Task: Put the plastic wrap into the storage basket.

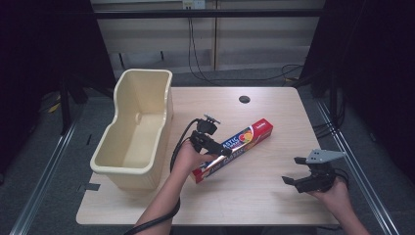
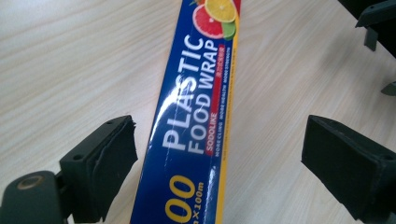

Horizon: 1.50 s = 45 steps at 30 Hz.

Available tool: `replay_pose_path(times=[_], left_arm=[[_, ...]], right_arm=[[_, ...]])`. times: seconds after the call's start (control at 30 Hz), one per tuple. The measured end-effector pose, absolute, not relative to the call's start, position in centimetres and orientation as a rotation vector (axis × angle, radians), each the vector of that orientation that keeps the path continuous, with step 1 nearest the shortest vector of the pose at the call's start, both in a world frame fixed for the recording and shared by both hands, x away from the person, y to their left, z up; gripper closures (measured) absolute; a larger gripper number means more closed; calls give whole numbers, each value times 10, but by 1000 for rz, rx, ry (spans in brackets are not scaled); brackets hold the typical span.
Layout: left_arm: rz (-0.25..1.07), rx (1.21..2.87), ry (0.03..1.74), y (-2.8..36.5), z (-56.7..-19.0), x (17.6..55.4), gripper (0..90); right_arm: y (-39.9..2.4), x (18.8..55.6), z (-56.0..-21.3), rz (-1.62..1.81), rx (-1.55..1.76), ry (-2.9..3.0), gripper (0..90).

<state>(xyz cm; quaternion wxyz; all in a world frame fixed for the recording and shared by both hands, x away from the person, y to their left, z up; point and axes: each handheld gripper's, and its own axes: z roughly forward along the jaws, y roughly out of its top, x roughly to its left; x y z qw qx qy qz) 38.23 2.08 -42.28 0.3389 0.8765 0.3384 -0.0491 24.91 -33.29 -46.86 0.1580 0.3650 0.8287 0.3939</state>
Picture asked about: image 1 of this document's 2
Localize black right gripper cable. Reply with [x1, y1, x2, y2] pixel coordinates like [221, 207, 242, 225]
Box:
[332, 167, 350, 190]

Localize white wall socket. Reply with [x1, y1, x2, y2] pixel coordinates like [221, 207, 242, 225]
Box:
[181, 0, 207, 10]

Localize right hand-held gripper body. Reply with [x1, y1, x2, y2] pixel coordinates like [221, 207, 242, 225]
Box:
[293, 149, 347, 194]

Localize black floor cables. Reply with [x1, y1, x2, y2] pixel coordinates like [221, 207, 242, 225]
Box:
[311, 94, 346, 141]

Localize black tape piece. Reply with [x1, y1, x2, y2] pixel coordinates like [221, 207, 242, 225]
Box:
[76, 182, 102, 193]

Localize black metal stand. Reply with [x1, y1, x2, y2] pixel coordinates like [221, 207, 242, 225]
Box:
[295, 65, 344, 131]
[58, 72, 114, 136]

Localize person's right hand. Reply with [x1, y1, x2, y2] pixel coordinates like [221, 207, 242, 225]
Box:
[306, 177, 355, 213]

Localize red plastic wrap box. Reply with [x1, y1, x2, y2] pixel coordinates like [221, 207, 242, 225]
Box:
[190, 117, 275, 185]

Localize dark curtain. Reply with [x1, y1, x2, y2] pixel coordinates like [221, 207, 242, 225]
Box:
[0, 0, 116, 184]
[300, 0, 415, 184]

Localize person's left hand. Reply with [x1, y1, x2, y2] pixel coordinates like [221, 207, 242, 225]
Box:
[169, 139, 217, 184]

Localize black hanging wall cables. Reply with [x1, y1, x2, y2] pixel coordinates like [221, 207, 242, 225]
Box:
[186, 17, 305, 86]

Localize cream plastic bin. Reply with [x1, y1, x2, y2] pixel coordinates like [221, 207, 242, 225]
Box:
[89, 68, 174, 192]

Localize metal floor rail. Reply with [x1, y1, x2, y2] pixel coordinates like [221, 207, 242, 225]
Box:
[9, 120, 79, 235]
[315, 97, 400, 235]

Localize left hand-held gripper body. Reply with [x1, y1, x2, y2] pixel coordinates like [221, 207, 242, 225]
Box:
[189, 114, 222, 154]

